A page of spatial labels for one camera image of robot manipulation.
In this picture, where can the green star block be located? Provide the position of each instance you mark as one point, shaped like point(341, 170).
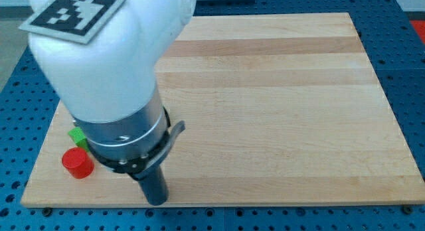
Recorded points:
point(79, 138)

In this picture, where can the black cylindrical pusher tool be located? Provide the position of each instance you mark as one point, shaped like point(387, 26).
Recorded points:
point(154, 186)

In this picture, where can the black clamp with metal lever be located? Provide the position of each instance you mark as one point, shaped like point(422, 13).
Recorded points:
point(156, 151)

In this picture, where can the red cylinder block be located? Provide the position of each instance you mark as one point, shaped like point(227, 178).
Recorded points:
point(77, 162)

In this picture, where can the wooden board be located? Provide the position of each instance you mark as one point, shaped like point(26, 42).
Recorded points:
point(281, 110)

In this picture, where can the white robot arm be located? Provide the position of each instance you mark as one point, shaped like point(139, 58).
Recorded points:
point(99, 56)

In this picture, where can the black white fiducial marker tag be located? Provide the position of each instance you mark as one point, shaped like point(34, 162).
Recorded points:
point(72, 20)

